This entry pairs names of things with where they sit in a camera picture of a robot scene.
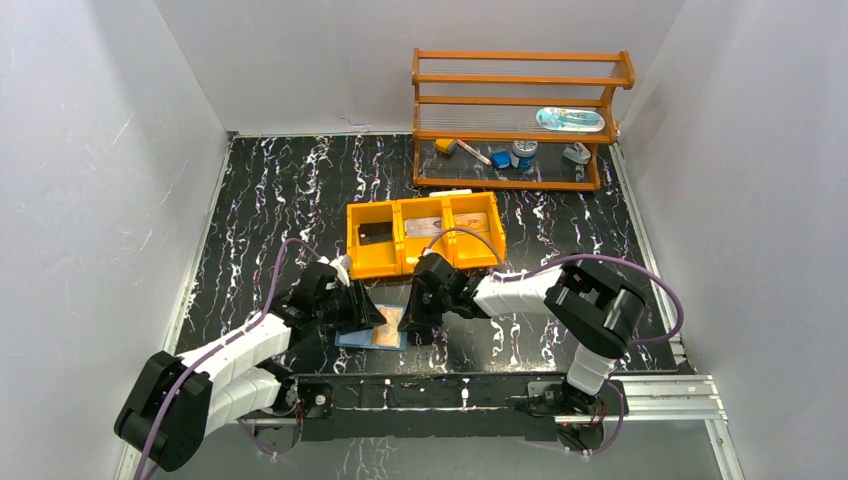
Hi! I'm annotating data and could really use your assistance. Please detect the purple cable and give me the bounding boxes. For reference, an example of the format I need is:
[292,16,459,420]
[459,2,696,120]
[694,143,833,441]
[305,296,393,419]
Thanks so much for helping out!
[132,238,326,480]
[423,227,686,458]

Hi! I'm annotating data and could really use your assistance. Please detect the white marker pen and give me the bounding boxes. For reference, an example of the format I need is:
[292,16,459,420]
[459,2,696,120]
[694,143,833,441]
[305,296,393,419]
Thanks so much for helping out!
[456,139,492,166]

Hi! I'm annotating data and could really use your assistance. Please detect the yellow sponge block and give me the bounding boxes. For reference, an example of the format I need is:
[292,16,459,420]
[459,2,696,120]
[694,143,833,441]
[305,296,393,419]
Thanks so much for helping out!
[434,139,458,157]

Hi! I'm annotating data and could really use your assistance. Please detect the black credit card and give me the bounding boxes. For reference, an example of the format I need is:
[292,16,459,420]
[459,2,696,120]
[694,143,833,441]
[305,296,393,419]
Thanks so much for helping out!
[357,221,393,246]

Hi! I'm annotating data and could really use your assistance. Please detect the orange wooden shelf rack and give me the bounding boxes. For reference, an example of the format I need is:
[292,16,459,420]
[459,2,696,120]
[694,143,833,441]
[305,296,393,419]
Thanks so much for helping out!
[411,48,636,192]

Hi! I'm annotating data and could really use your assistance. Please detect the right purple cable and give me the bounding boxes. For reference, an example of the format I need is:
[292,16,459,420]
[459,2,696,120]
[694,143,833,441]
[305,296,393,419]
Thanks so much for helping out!
[423,227,686,458]

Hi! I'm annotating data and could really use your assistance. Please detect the silver credit card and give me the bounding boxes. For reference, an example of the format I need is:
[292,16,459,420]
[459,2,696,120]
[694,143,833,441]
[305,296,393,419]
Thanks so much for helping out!
[404,217,443,238]

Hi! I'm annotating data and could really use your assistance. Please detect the yellow three-compartment bin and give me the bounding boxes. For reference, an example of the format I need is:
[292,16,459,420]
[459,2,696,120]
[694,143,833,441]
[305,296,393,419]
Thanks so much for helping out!
[346,190,506,279]

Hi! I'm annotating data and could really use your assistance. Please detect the blue blister pack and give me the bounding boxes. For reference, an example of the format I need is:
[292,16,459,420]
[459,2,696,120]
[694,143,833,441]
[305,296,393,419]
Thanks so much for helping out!
[535,107,606,133]

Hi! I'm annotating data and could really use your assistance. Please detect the orange credit card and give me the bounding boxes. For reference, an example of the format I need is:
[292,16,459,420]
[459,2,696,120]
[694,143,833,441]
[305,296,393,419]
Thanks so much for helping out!
[372,305,407,350]
[453,212,489,233]

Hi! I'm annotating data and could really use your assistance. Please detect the blue small box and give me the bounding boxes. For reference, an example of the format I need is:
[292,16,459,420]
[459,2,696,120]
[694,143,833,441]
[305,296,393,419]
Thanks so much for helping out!
[490,150,512,170]

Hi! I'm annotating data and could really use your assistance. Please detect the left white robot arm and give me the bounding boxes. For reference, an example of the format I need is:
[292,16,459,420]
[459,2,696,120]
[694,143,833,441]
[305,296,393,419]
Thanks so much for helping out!
[113,255,386,472]

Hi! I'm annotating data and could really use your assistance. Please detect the blue card holder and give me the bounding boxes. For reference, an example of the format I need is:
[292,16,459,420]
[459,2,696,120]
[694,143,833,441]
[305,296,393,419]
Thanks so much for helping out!
[334,304,408,351]

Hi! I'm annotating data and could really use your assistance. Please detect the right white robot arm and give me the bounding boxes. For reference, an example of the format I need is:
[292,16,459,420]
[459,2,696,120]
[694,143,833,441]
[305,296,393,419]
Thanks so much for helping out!
[398,253,645,414]

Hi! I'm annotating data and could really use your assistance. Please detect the grey tape dispenser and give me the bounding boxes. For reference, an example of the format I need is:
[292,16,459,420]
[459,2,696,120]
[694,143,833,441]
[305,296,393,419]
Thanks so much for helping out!
[563,142,592,165]

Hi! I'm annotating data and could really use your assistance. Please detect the white rectangular box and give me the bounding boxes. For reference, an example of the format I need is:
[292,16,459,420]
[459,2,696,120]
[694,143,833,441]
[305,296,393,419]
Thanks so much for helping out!
[428,189,474,197]

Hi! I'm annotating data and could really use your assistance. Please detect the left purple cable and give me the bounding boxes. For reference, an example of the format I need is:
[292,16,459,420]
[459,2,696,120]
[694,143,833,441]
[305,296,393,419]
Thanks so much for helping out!
[132,238,326,480]

